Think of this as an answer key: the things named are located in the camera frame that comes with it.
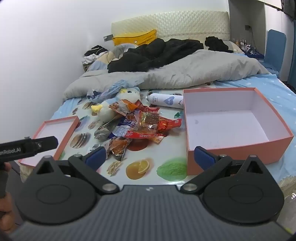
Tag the pink box lid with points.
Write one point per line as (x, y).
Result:
(57, 129)

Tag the black jacket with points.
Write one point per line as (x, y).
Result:
(150, 55)

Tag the white spray bottle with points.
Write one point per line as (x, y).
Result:
(161, 100)

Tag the black garment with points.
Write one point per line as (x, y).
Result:
(217, 44)

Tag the heap of clothes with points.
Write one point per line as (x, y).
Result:
(92, 56)

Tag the food-printed mat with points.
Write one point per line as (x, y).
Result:
(171, 143)

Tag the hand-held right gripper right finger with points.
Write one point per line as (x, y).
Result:
(203, 157)

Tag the blue plastic bag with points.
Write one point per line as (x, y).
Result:
(108, 91)

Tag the orange-red snack packet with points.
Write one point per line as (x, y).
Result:
(154, 108)

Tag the blue chair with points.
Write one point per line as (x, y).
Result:
(275, 51)

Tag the pile of snack packets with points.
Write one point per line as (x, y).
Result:
(143, 120)

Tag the person's left hand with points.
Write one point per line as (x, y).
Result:
(5, 213)

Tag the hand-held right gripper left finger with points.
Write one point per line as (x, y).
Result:
(96, 156)

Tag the grey duvet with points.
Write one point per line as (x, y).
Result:
(185, 71)

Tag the yellow pillow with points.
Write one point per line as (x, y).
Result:
(136, 38)

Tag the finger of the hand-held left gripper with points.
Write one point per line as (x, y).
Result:
(47, 142)

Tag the black wall plug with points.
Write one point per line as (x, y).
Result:
(248, 27)

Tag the row of small bottles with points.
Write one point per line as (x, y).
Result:
(242, 44)

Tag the grey wall plate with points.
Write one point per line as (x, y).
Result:
(108, 38)

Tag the white plush duck toy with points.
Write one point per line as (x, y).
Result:
(107, 111)

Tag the hanging dark clothes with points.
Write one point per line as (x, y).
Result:
(290, 9)

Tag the white pillow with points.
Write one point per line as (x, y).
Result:
(238, 48)

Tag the light blue bedsheet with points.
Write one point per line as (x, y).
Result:
(266, 83)

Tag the pink cardboard box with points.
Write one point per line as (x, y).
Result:
(242, 148)

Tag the blue beige patterned quilt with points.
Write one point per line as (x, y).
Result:
(101, 58)

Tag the cream padded headboard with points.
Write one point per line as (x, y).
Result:
(185, 23)

